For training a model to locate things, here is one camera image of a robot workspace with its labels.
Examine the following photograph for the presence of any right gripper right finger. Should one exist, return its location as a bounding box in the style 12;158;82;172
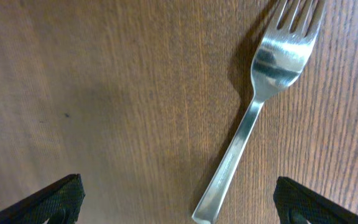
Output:
273;177;358;224

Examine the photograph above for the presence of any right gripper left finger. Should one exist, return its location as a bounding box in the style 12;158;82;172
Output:
0;174;85;224

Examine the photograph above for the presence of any steel fork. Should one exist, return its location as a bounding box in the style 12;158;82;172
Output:
191;0;326;223

